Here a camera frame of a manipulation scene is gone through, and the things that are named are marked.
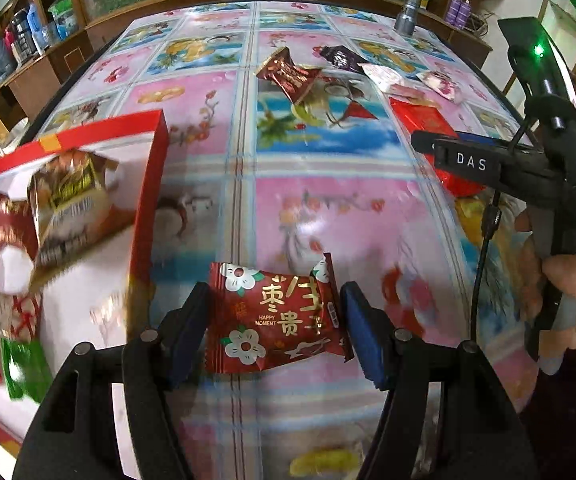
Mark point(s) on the green foil snack packet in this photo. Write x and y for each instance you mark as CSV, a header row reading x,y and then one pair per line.
x,y
25,370

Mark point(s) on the dark purple snack packet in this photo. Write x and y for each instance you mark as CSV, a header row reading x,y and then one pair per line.
x,y
343,60

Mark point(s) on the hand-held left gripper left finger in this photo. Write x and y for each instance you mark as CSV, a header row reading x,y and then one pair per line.
x,y
188,335

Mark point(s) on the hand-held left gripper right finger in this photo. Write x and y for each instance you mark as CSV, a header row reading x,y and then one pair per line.
x,y
362,335

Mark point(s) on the pink snack packet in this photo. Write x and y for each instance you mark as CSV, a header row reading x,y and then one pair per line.
x,y
440,86

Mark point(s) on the small dark red snack packet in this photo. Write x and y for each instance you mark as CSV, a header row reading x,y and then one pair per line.
x,y
300,85
274,65

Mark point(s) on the row of plastic bottles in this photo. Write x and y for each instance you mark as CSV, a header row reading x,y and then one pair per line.
x,y
18,40

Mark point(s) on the printed fruit tablecloth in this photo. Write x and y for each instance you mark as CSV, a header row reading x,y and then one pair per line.
x,y
318,200

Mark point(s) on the grey metal flashlight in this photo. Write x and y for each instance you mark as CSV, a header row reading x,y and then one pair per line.
x,y
410,10

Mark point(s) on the red and white snack packet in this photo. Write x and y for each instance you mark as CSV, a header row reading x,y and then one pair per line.
x,y
15,315

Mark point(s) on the brown and beige snack packet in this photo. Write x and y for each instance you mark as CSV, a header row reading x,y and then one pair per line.
x,y
70,210

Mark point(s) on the red gift box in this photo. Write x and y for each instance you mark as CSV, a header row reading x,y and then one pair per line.
x,y
88,280

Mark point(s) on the purple spray can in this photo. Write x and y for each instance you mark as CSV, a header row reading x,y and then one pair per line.
x,y
452,11
464,15

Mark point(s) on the green package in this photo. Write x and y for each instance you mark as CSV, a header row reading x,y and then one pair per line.
x,y
63,16

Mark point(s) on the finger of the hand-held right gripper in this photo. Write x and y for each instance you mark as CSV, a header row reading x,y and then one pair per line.
x,y
467,162

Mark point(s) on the wooden display cabinet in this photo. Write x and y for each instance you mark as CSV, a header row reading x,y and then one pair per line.
x,y
118,15

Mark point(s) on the red patterned snack packet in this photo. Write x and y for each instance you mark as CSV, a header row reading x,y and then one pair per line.
x,y
13,227

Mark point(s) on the dark red flowered snack packet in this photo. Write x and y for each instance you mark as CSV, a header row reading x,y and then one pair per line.
x,y
278,315

